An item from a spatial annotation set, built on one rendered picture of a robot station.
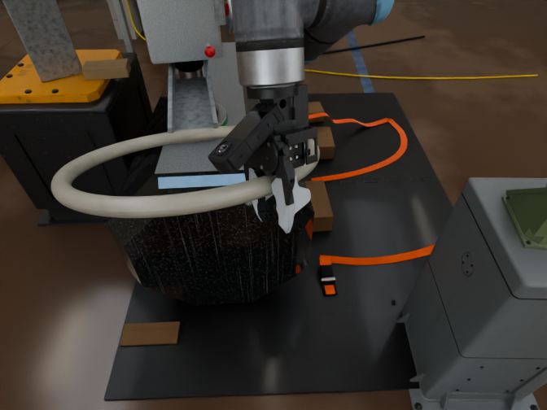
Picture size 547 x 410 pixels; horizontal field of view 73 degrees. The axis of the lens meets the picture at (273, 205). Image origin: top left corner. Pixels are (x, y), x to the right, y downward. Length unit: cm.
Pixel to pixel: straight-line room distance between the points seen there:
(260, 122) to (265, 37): 10
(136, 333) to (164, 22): 129
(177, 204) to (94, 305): 156
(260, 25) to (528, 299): 93
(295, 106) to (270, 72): 8
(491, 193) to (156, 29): 109
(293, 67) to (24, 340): 183
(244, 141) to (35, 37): 164
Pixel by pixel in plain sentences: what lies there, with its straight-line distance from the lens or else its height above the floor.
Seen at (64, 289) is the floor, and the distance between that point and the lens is 216.
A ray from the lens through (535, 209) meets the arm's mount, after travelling 114.
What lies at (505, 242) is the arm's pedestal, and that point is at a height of 85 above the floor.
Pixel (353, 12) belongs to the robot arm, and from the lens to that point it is 55.
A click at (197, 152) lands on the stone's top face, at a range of 135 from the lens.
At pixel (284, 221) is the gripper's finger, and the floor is 121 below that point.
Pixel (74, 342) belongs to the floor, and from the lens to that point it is 198.
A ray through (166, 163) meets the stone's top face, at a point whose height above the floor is 81.
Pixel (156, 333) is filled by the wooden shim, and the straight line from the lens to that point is 183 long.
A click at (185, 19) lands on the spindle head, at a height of 123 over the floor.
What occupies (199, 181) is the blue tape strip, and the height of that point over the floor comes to 78.
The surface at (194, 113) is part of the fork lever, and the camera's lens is 107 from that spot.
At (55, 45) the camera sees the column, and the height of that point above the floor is 93.
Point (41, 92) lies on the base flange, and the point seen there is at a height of 78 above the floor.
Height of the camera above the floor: 161
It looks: 46 degrees down
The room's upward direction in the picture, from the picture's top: straight up
